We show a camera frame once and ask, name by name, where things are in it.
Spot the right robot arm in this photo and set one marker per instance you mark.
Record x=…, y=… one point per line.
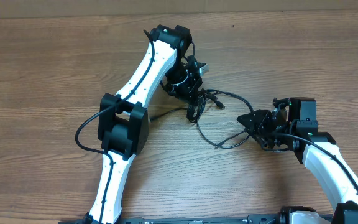
x=292, y=126

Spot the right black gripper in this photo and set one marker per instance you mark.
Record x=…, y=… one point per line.
x=259, y=119

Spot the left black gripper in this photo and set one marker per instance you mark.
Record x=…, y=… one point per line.
x=188, y=92

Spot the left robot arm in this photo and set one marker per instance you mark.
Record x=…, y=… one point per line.
x=123, y=125

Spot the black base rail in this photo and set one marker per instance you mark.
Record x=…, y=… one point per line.
x=250, y=219

